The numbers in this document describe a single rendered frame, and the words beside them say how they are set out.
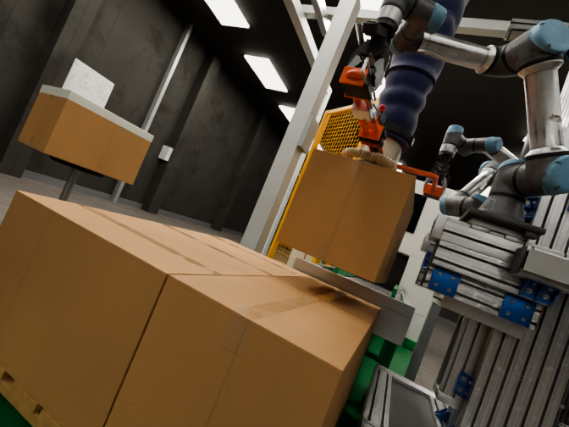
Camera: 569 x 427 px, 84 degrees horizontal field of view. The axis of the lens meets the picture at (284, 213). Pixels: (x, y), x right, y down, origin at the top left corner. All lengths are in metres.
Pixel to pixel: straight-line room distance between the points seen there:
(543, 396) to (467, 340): 0.27
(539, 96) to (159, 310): 1.25
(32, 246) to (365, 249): 0.99
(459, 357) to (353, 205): 0.76
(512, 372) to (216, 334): 1.15
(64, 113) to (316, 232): 1.70
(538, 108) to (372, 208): 0.59
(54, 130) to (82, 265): 1.51
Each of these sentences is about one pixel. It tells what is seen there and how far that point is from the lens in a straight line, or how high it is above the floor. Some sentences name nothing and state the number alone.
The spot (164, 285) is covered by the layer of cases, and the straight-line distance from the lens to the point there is 0.73.
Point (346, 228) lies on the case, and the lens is 1.16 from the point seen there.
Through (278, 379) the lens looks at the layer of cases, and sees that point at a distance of 0.62.
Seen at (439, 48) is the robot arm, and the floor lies 1.50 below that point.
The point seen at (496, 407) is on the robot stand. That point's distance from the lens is 1.54.
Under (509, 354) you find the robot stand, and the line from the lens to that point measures 1.51.
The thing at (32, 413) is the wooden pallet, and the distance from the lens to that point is 1.02.
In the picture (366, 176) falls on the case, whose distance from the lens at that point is 1.20.
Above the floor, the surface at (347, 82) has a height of 1.18.
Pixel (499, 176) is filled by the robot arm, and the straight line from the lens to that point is 1.38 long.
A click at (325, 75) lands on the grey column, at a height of 2.16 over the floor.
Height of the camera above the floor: 0.72
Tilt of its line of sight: 3 degrees up
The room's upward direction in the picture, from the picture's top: 22 degrees clockwise
